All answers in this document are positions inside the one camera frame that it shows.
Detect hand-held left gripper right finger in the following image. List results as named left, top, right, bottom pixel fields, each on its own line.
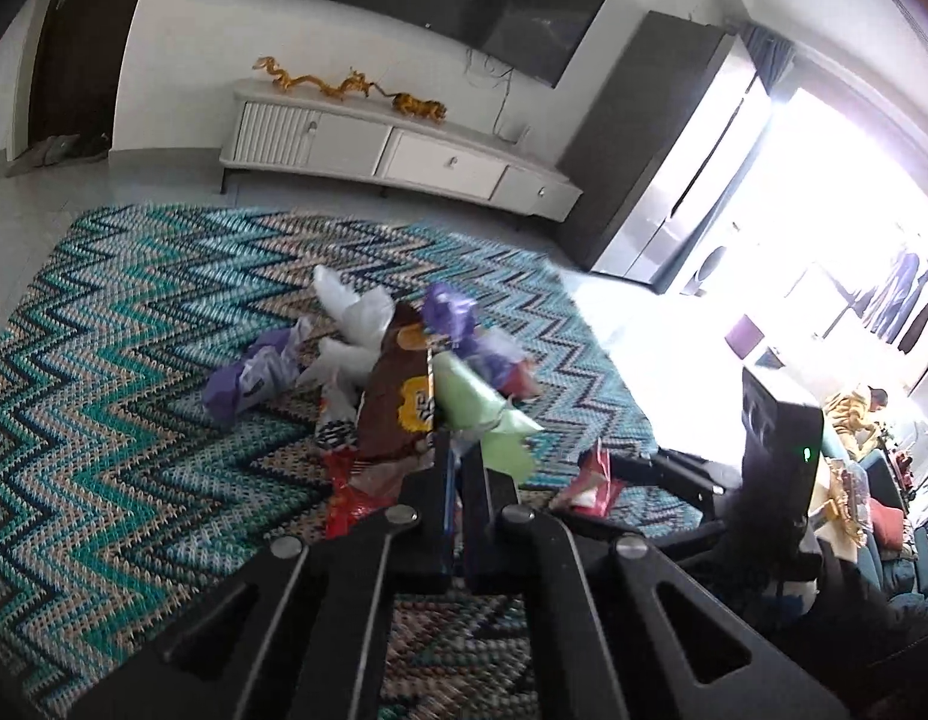
left=461, top=451, right=855, bottom=720

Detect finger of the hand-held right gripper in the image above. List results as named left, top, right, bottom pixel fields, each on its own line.
left=606, top=450, right=744, bottom=500
left=548, top=496, right=731, bottom=562

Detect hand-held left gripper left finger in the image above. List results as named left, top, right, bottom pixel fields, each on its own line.
left=66, top=451, right=461, bottom=720

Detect red snack wrapper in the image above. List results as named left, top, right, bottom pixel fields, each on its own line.
left=552, top=441, right=627, bottom=518

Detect red foil snack bag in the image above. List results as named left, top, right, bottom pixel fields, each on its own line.
left=321, top=450, right=406, bottom=541

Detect light green wrapper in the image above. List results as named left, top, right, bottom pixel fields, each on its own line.
left=432, top=351, right=544, bottom=482

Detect black white striped wrapper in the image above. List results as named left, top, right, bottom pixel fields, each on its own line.
left=316, top=382, right=361, bottom=460

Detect brown snack bag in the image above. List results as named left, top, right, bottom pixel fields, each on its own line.
left=357, top=304, right=439, bottom=467

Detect red orange wrapper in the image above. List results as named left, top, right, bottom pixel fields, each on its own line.
left=500, top=358, right=541, bottom=401

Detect white plastic bag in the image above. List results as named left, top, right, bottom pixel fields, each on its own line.
left=297, top=336, right=376, bottom=391

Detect shiny purple wrapper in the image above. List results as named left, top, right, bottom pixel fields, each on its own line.
left=421, top=281, right=525, bottom=385

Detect pale purple wrapper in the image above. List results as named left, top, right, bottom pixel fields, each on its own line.
left=203, top=319, right=312, bottom=421

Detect clear plastic bag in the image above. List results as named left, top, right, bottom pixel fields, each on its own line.
left=312, top=264, right=397, bottom=350

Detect person's right forearm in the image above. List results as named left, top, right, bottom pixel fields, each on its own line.
left=779, top=540, right=928, bottom=720

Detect dark purple box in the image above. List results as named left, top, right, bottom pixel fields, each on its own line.
left=725, top=315, right=767, bottom=361

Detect red cushion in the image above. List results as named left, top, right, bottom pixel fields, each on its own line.
left=867, top=502, right=905, bottom=550

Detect dark hanging clothes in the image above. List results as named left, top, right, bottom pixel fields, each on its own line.
left=852, top=250, right=928, bottom=355

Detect washing machine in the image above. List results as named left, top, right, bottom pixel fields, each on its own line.
left=678, top=242, right=730, bottom=298

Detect dark teal sofa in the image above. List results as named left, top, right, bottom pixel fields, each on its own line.
left=822, top=427, right=928, bottom=605

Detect tall grey cabinet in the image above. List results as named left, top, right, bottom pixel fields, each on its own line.
left=558, top=10, right=778, bottom=290

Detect zigzag patterned rug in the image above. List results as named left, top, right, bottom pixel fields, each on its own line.
left=0, top=202, right=661, bottom=720

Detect blue grey curtain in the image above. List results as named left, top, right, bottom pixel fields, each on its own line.
left=736, top=21, right=800, bottom=91

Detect white television cabinet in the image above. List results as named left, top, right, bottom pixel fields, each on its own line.
left=218, top=79, right=583, bottom=224

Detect golden tiger figurine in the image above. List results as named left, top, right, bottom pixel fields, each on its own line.
left=391, top=92, right=448, bottom=123

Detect golden dragon figurine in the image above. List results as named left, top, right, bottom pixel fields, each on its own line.
left=254, top=56, right=384, bottom=101

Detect pair of shoes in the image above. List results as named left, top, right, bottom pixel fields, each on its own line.
left=30, top=133, right=110, bottom=164

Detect dark brown door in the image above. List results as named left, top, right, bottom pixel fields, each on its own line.
left=29, top=0, right=162, bottom=160

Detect television cable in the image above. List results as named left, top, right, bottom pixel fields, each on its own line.
left=464, top=47, right=516, bottom=137

